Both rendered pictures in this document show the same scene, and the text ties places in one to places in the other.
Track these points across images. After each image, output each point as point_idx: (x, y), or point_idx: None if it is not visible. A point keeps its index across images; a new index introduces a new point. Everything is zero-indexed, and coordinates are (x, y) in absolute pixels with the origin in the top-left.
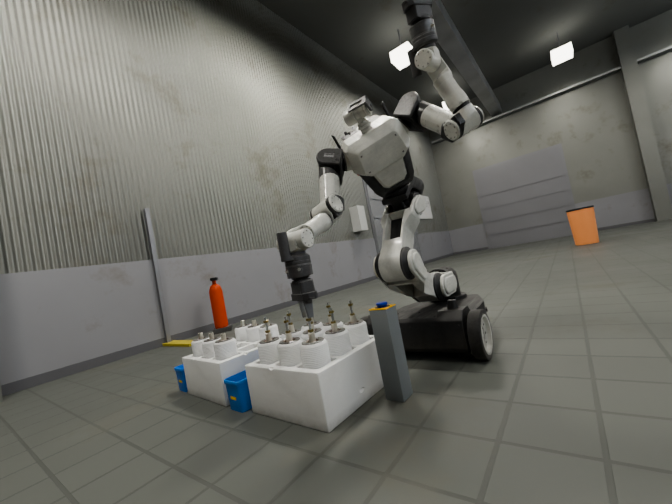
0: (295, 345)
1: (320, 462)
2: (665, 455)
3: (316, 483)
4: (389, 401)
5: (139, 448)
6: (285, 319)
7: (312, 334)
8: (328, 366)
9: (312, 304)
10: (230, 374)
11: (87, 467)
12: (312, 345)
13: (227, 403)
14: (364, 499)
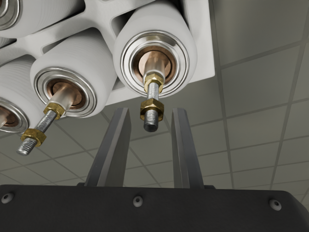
0: (106, 90)
1: (226, 73)
2: None
3: (242, 86)
4: None
5: (76, 153)
6: (34, 145)
7: (164, 80)
8: (209, 44)
9: (197, 158)
10: None
11: (82, 169)
12: (185, 83)
13: None
14: (293, 71)
